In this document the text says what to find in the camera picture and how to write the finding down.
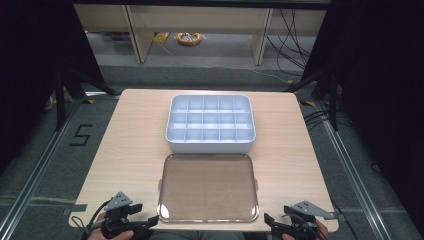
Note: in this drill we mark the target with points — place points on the black metal stand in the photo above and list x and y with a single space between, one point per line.
61 103
332 100

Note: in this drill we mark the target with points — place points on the yellow floor tape piece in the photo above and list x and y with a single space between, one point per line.
88 101
308 103

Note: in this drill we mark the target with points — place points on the transparent plastic box lid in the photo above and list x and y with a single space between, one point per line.
208 188

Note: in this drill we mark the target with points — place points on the person's right hand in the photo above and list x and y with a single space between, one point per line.
322 230

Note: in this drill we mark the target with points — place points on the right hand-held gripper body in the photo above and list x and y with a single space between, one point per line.
305 216

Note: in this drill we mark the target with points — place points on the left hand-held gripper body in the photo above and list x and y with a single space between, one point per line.
117 213

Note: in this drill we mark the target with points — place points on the aluminium floor rail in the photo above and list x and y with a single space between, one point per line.
350 173
40 166

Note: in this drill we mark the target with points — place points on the person's left hand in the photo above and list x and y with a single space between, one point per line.
96 235

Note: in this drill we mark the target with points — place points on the yellow flat item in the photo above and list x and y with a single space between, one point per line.
161 37

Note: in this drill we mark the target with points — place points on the white compartment storage box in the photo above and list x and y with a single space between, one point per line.
210 144

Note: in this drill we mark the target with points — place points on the black curtain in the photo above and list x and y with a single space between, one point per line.
33 66
383 83

